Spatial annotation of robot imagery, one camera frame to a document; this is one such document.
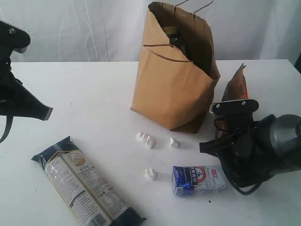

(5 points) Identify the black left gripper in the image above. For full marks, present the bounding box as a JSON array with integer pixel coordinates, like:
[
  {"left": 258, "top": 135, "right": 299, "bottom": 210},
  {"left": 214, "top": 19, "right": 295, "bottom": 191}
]
[{"left": 0, "top": 50, "right": 53, "bottom": 121}]

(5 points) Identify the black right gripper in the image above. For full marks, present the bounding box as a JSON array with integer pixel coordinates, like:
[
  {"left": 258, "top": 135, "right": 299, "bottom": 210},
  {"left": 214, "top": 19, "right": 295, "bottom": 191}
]
[{"left": 199, "top": 117, "right": 275, "bottom": 188}]

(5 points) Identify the white blue salt packet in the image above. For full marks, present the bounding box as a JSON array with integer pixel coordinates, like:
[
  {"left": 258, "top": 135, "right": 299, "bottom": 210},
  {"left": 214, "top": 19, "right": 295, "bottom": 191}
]
[{"left": 172, "top": 165, "right": 226, "bottom": 196}]

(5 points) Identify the brown orange coffee pouch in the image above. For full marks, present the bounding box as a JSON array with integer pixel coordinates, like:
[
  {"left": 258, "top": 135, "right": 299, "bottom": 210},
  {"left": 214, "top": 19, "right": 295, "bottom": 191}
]
[{"left": 215, "top": 63, "right": 248, "bottom": 138}]

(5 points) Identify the nut jar with gold lid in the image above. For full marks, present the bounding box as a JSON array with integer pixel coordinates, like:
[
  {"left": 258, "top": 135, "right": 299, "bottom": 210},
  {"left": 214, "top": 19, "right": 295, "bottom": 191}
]
[{"left": 162, "top": 26, "right": 190, "bottom": 62}]

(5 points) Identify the dark noodle package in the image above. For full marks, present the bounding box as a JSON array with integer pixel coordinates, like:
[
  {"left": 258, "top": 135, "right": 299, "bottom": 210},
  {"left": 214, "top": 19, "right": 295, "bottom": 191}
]
[{"left": 32, "top": 137, "right": 146, "bottom": 226}]

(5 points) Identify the brown paper shopping bag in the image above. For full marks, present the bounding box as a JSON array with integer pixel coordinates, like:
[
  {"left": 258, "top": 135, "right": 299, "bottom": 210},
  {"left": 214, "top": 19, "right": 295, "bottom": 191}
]
[{"left": 131, "top": 2, "right": 220, "bottom": 134}]

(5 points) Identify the white paper scrap near jar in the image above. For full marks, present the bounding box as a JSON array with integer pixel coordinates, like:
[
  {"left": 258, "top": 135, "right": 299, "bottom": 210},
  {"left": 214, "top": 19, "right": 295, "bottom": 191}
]
[{"left": 170, "top": 137, "right": 180, "bottom": 148}]

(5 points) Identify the white backdrop curtain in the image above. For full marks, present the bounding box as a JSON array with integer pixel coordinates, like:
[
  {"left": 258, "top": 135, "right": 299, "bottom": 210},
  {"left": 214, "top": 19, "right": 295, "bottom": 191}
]
[{"left": 0, "top": 0, "right": 301, "bottom": 63}]

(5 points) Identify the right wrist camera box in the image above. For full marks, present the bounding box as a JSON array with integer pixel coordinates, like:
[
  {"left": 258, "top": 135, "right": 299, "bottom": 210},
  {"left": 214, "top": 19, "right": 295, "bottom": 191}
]
[{"left": 209, "top": 99, "right": 259, "bottom": 133}]

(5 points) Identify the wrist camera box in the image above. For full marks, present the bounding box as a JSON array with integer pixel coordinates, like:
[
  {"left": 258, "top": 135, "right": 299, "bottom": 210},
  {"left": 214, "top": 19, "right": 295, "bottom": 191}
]
[
  {"left": 0, "top": 20, "right": 31, "bottom": 59},
  {"left": 209, "top": 99, "right": 259, "bottom": 133}
]

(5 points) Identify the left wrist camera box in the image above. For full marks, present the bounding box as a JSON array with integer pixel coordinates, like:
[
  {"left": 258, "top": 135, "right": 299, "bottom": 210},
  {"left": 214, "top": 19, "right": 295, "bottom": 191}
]
[{"left": 0, "top": 20, "right": 31, "bottom": 59}]

